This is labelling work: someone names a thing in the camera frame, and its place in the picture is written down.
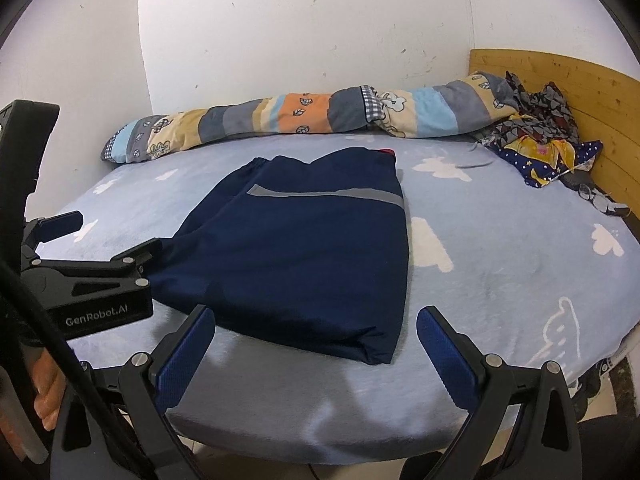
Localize black cable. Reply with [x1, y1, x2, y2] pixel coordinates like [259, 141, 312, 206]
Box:
[0, 260, 166, 480]

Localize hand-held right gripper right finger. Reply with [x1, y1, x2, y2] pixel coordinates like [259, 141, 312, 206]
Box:
[416, 305, 583, 480]

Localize person's left hand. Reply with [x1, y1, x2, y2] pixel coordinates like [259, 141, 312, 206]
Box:
[31, 347, 69, 432]

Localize navy star print yellow garment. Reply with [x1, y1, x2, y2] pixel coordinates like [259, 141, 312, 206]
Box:
[492, 135, 603, 188]

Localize grey red patterned garment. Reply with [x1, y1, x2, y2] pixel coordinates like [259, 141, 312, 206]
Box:
[480, 72, 581, 151]

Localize grey crumpled cloth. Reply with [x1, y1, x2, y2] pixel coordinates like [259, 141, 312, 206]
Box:
[565, 170, 631, 216]

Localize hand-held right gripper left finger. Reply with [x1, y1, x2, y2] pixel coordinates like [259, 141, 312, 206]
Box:
[50, 305, 217, 480]

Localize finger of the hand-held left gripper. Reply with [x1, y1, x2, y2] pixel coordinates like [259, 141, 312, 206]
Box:
[22, 211, 85, 256]
[30, 238, 164, 292]

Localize wooden headboard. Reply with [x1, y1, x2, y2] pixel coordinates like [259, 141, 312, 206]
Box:
[468, 49, 640, 241]

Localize navy blue jacket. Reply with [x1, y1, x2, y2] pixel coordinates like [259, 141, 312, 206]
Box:
[142, 147, 413, 366]

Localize patchwork patterned quilt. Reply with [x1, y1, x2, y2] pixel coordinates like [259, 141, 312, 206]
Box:
[101, 72, 521, 163]

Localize black white shoe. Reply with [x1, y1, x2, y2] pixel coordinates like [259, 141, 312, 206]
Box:
[570, 325, 640, 413]

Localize light blue bed sheet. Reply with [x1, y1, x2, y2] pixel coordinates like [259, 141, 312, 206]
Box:
[37, 130, 640, 463]

